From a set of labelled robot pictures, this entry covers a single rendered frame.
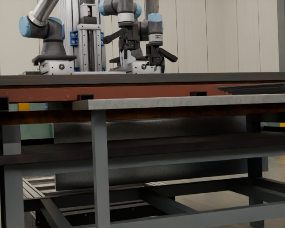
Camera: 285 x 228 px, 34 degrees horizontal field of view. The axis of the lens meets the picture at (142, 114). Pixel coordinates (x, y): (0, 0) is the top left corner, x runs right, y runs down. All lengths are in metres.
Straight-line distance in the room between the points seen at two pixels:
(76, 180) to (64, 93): 0.91
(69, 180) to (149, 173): 0.45
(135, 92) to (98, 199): 0.45
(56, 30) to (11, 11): 9.57
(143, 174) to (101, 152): 1.13
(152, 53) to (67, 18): 0.78
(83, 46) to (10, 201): 1.45
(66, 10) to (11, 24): 9.28
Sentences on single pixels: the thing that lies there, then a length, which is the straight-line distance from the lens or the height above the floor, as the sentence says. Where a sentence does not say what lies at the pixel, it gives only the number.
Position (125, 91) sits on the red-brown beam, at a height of 0.78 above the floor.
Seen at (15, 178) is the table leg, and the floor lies 0.49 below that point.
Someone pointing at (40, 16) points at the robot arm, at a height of 1.24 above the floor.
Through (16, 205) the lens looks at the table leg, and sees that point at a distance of 1.68.
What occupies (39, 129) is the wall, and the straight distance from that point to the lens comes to 12.15.
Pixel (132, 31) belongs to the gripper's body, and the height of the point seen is 1.07.
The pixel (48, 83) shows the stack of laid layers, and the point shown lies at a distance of 1.66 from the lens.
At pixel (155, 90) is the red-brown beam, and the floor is 0.78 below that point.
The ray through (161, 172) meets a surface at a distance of 2.62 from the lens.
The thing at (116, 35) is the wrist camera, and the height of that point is 1.05.
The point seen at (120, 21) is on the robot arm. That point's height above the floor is 1.11.
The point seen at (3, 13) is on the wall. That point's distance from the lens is 12.29.
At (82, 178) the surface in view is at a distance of 2.50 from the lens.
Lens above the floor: 0.72
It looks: 1 degrees down
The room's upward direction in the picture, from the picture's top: 2 degrees counter-clockwise
